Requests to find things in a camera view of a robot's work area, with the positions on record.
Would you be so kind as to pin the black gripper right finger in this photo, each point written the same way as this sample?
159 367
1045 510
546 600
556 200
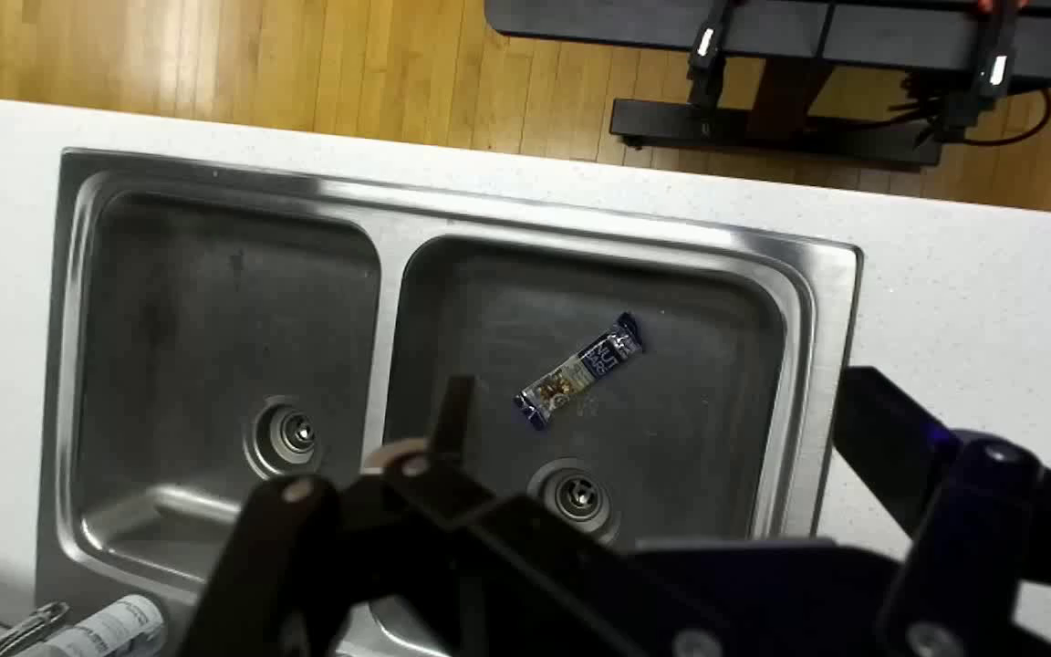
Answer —
966 524

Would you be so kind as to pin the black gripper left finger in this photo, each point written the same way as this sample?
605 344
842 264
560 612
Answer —
295 549

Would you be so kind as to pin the blue nut bar packet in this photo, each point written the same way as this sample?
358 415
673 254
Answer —
582 369

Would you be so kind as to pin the round steel sink drain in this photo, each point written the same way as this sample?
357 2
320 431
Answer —
575 494
288 436

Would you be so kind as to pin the stainless steel double sink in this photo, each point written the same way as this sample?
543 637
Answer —
389 305

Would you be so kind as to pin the clear soap pump bottle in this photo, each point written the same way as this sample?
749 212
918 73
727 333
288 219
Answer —
110 627

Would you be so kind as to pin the black clamp white label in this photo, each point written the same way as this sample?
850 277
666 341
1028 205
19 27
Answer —
992 73
710 55

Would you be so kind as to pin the black stand base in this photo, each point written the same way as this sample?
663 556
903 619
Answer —
695 125

